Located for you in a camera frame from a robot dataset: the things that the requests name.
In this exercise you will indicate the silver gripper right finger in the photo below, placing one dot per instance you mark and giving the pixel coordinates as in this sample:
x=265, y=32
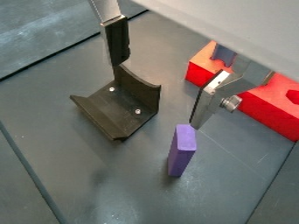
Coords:
x=219, y=93

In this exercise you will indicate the blue grey notched block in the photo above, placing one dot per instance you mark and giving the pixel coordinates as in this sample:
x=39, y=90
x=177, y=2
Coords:
x=222, y=53

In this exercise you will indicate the black curved holder stand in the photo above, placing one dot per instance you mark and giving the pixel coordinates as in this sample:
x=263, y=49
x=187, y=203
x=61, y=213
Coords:
x=123, y=105

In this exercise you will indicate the purple rectangular block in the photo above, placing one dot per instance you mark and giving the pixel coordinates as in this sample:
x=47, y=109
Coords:
x=183, y=148

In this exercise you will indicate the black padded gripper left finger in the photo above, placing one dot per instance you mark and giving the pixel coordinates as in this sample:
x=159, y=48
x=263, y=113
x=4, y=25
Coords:
x=114, y=28

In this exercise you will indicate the red shape sorting board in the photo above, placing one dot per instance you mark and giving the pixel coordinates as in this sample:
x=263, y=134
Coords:
x=271, y=103

